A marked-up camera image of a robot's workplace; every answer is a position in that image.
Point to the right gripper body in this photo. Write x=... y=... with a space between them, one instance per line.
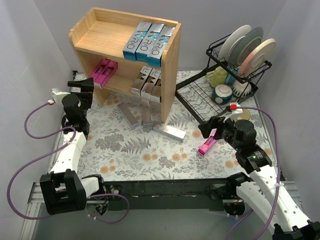
x=216 y=127

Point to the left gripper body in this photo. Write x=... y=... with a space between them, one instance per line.
x=83 y=92

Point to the pink toothpaste box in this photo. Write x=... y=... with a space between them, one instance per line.
x=110 y=69
x=97 y=73
x=205 y=147

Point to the silver black gold toothpaste box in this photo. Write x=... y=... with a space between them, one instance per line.
x=150 y=83

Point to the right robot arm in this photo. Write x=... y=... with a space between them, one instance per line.
x=260 y=186

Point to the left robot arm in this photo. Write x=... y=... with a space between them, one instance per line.
x=63 y=191

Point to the wooden two-tier shelf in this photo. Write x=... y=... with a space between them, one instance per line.
x=102 y=34

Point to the cream enamel mug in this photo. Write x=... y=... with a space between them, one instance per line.
x=245 y=115

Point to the teal spotted bowl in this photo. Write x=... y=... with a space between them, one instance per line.
x=222 y=94

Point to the black striped white bowl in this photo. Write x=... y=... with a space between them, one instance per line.
x=241 y=90

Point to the silver toothpaste box slanted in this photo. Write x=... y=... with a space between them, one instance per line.
x=128 y=115

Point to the blue mug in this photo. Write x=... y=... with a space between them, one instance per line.
x=230 y=79

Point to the green mug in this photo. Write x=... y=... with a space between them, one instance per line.
x=217 y=76

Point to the floral table mat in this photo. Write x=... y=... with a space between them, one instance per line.
x=120 y=153

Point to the silver Protect toothpaste box upright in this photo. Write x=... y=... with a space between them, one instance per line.
x=146 y=113

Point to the pink and cream plate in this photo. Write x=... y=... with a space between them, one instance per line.
x=257 y=57

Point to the grey speckled plate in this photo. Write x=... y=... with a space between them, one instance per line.
x=245 y=46

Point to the white plate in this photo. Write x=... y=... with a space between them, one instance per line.
x=232 y=41

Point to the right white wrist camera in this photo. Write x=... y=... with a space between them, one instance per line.
x=235 y=111

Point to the black wire dish rack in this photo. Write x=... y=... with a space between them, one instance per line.
x=209 y=92

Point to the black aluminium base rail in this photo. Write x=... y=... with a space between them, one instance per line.
x=214 y=194

